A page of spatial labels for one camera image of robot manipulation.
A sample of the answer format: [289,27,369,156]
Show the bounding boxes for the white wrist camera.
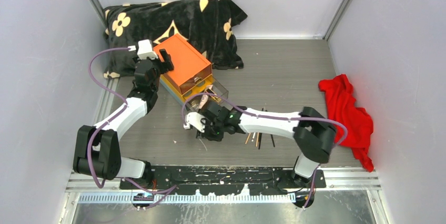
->
[183,112,206,133]
[137,39,158,60]

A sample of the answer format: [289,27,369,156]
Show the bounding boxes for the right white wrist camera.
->
[183,112,206,133]

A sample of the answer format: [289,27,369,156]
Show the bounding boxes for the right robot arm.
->
[186,101,337,188]

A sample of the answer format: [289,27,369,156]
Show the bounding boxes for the orange drawer organizer box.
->
[154,34,215,105]

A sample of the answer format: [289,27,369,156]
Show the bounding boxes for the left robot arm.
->
[73,48,174,189]

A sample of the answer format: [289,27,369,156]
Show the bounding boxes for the black floral plush pillow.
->
[103,0,248,78]

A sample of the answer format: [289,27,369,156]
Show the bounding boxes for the black mascara tube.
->
[206,91,222,104]

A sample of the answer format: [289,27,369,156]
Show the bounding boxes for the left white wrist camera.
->
[137,39,158,60]

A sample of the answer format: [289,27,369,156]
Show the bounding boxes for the red cloth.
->
[318,74,374,172]

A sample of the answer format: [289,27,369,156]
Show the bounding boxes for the clear drawer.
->
[185,80,229,111]

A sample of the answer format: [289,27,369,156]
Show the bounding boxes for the pink cream tube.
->
[198,95,209,110]

